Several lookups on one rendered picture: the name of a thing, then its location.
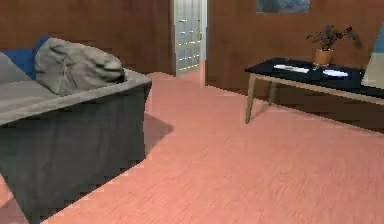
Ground houseplant in orange pot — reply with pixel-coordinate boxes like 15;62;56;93
305;24;361;67

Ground white panelled room door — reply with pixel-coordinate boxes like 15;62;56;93
173;0;205;77

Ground white flat remote control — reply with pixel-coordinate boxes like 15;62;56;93
273;63;310;74

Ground grey bed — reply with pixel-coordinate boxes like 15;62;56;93
0;51;153;224

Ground black top wooden table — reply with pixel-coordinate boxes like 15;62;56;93
244;57;384;125

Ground grey crumpled pillow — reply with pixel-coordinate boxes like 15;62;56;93
34;37;127;97

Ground blue framed picture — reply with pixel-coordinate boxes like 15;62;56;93
256;0;311;15

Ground white flat oval object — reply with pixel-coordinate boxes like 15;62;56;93
322;68;350;78

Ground blue pillow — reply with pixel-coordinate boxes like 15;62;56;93
0;35;52;81

